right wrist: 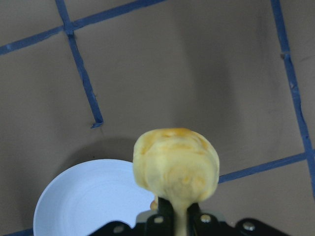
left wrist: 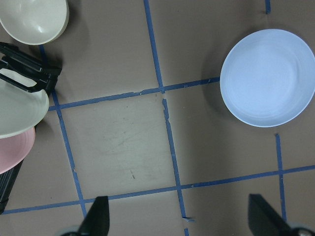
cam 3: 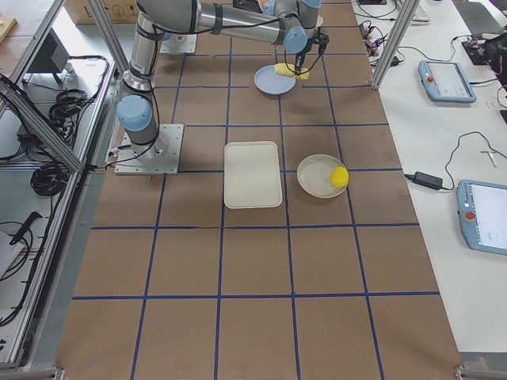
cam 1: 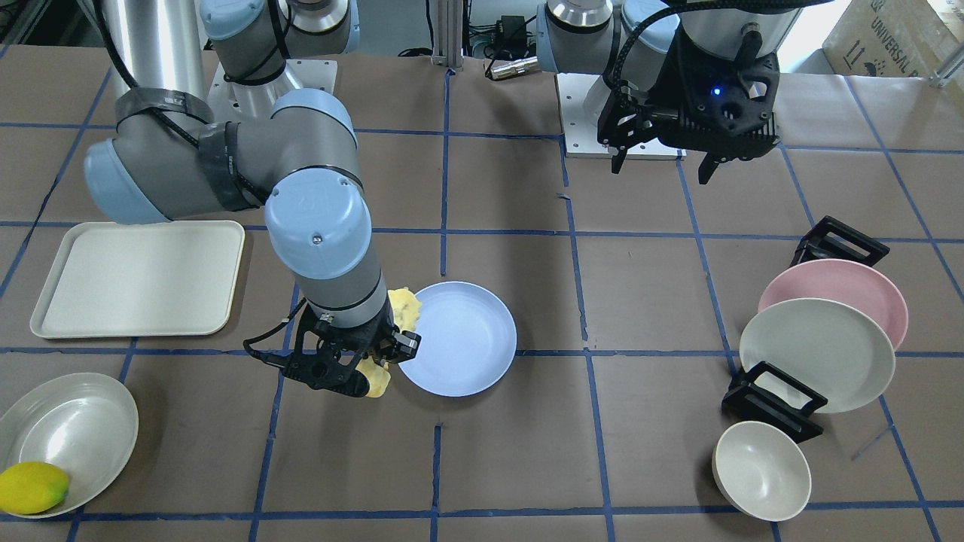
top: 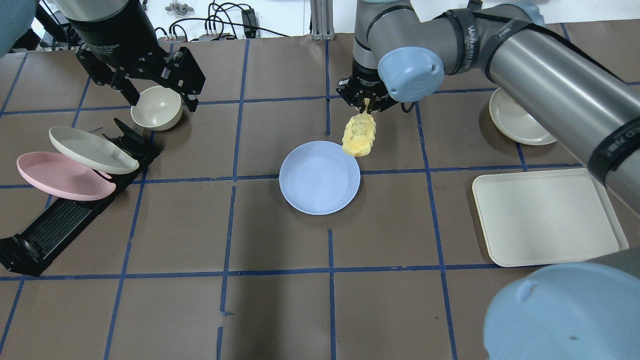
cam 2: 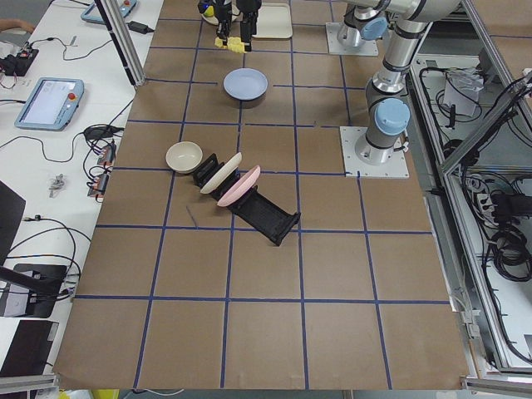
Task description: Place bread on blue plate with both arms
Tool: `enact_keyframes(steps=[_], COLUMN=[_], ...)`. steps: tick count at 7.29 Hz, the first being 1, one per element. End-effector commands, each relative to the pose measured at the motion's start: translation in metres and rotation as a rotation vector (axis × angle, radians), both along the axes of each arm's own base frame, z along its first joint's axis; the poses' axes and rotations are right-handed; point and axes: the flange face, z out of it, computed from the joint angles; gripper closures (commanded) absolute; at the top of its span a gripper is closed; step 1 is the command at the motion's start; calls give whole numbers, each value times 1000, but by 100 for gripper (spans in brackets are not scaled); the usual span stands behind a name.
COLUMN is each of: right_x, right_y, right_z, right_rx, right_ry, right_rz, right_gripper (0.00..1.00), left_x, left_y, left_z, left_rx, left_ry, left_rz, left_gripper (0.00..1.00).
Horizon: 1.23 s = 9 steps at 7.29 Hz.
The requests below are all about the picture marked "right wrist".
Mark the yellow bread loaf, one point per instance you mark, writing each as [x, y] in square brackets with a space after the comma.
[178, 165]

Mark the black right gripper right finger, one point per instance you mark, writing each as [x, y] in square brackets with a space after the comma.
[192, 213]

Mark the light blue plate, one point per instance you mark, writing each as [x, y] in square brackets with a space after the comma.
[86, 196]

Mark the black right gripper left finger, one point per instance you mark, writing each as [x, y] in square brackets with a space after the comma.
[167, 216]

